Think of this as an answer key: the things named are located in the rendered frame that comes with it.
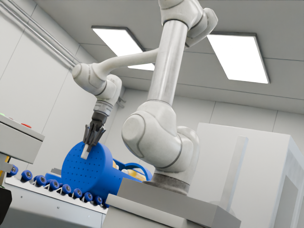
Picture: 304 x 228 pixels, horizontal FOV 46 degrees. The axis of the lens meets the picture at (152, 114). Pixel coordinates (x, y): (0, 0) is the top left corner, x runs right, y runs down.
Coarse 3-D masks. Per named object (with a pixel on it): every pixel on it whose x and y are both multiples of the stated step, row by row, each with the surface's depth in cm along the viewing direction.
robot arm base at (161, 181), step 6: (156, 174) 142; (144, 180) 139; (156, 180) 140; (162, 180) 139; (168, 180) 138; (174, 180) 138; (156, 186) 138; (162, 186) 137; (168, 186) 137; (174, 186) 138; (180, 186) 138; (186, 186) 141; (180, 192) 134; (186, 192) 141
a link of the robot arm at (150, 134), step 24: (168, 0) 146; (192, 0) 151; (168, 24) 148; (192, 24) 153; (168, 48) 143; (168, 72) 139; (168, 96) 136; (144, 120) 125; (168, 120) 131; (144, 144) 124; (168, 144) 129
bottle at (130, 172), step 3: (129, 171) 209; (132, 171) 210; (135, 171) 213; (129, 174) 208; (132, 174) 209; (135, 174) 210; (138, 174) 214; (141, 174) 218; (135, 177) 210; (138, 177) 213; (141, 177) 215; (144, 177) 219
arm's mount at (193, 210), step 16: (128, 192) 136; (144, 192) 134; (160, 192) 131; (160, 208) 129; (176, 208) 126; (192, 208) 124; (208, 208) 122; (208, 224) 120; (224, 224) 132; (240, 224) 152
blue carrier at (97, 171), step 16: (80, 144) 186; (64, 160) 187; (80, 160) 181; (96, 160) 176; (112, 160) 179; (64, 176) 182; (80, 176) 177; (96, 176) 172; (112, 176) 177; (128, 176) 188; (96, 192) 175; (112, 192) 181
